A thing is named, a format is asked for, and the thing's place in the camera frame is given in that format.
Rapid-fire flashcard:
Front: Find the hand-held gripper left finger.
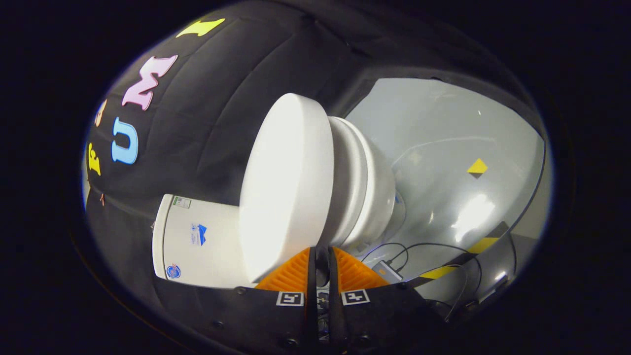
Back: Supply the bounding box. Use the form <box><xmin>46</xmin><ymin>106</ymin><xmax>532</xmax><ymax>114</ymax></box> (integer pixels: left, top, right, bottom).
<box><xmin>190</xmin><ymin>247</ymin><xmax>319</xmax><ymax>355</ymax></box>

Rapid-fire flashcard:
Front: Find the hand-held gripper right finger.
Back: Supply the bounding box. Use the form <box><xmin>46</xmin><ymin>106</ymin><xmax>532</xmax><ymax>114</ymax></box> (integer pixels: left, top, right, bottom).
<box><xmin>328</xmin><ymin>247</ymin><xmax>444</xmax><ymax>355</ymax></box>

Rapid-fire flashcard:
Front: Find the white toilet lid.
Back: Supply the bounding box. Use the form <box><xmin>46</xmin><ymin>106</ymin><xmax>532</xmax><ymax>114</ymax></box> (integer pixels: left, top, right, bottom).
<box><xmin>239</xmin><ymin>93</ymin><xmax>335</xmax><ymax>284</ymax></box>

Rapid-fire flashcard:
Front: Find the white toilet bowl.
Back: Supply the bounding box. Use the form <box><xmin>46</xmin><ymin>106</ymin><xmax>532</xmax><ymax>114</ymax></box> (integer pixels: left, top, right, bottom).
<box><xmin>345</xmin><ymin>141</ymin><xmax>408</xmax><ymax>250</ymax></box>

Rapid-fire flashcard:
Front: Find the white toilet seat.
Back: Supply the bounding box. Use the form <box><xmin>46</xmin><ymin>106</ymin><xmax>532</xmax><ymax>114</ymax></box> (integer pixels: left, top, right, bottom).
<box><xmin>320</xmin><ymin>116</ymin><xmax>370</xmax><ymax>247</ymax></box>

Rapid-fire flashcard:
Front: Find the white toilet tank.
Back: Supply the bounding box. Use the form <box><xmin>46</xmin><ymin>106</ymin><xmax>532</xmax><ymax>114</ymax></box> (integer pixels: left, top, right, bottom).
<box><xmin>152</xmin><ymin>194</ymin><xmax>257</xmax><ymax>289</ymax></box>

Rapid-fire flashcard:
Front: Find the small grey adapter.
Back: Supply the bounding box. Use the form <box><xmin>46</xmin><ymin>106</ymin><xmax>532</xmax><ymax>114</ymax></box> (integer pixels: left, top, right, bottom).
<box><xmin>371</xmin><ymin>260</ymin><xmax>404</xmax><ymax>284</ymax></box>

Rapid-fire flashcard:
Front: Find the yellow black floor tape stripe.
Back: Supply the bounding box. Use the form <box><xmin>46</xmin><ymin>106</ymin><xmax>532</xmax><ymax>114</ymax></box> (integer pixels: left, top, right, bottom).
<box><xmin>404</xmin><ymin>221</ymin><xmax>511</xmax><ymax>289</ymax></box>

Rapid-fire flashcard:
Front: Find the yellow diamond floor sticker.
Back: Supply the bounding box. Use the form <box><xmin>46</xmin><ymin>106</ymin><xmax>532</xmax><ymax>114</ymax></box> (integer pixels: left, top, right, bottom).
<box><xmin>467</xmin><ymin>158</ymin><xmax>489</xmax><ymax>179</ymax></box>

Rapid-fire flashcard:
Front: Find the black backdrop cloth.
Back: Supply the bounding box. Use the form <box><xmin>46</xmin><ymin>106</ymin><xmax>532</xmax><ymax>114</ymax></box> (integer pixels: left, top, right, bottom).
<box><xmin>84</xmin><ymin>0</ymin><xmax>548</xmax><ymax>346</ymax></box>

